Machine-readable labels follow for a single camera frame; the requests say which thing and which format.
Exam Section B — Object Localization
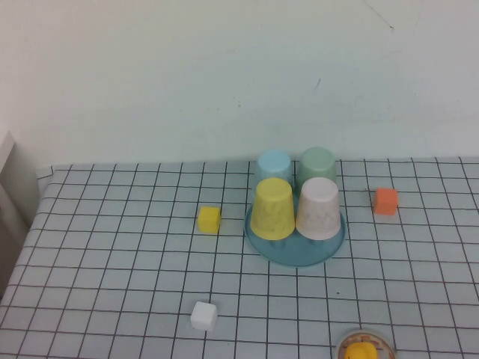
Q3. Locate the pink plastic cup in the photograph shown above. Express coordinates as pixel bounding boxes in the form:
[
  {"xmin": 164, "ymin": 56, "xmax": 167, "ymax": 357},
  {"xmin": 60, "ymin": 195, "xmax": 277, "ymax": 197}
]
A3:
[{"xmin": 294, "ymin": 177, "xmax": 342, "ymax": 240}]

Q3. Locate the light blue plastic cup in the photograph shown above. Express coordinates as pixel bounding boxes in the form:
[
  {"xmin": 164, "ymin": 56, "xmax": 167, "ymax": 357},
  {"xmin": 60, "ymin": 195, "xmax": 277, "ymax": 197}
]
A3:
[{"xmin": 255, "ymin": 149, "xmax": 293, "ymax": 188}]

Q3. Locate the yellow plastic cup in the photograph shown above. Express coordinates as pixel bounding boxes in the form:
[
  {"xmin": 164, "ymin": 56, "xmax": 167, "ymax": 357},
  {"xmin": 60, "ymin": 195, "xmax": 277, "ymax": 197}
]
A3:
[{"xmin": 250, "ymin": 177, "xmax": 295, "ymax": 241}]

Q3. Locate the green plastic cup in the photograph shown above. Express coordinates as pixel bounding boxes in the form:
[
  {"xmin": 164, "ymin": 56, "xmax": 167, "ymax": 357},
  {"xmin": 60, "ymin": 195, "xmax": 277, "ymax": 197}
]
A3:
[{"xmin": 297, "ymin": 147, "xmax": 338, "ymax": 186}]

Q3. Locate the blue cup stand with pegs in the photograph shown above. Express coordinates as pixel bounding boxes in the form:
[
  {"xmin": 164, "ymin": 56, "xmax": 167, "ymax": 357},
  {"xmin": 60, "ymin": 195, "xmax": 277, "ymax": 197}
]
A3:
[{"xmin": 243, "ymin": 203, "xmax": 347, "ymax": 269}]

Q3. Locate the yellow cube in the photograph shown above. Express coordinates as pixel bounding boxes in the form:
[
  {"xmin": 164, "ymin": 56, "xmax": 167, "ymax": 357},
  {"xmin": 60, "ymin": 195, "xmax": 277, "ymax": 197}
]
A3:
[{"xmin": 198, "ymin": 205, "xmax": 222, "ymax": 235}]

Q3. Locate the white cube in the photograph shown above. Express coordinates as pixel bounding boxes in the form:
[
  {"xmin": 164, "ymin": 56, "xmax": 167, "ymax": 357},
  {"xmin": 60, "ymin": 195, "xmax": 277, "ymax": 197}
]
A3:
[{"xmin": 190, "ymin": 301, "xmax": 219, "ymax": 331}]

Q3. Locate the orange cube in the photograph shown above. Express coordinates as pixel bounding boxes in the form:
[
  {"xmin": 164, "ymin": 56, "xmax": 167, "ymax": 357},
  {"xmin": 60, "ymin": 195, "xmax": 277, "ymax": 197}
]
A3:
[{"xmin": 373, "ymin": 187, "xmax": 400, "ymax": 216}]

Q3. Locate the grey checked tablecloth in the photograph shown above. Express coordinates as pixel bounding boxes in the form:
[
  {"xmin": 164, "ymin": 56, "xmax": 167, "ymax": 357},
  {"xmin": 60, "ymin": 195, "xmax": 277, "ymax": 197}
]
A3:
[{"xmin": 0, "ymin": 156, "xmax": 479, "ymax": 359}]

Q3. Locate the yellow rubber duck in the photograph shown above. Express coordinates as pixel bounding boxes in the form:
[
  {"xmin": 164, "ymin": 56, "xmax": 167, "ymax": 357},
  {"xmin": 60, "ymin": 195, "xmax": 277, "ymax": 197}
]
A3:
[{"xmin": 344, "ymin": 342, "xmax": 379, "ymax": 359}]

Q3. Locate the white cabinet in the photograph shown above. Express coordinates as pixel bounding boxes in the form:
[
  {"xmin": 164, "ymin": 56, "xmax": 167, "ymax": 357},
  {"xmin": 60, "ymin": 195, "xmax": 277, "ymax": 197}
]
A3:
[{"xmin": 0, "ymin": 129, "xmax": 42, "ymax": 300}]

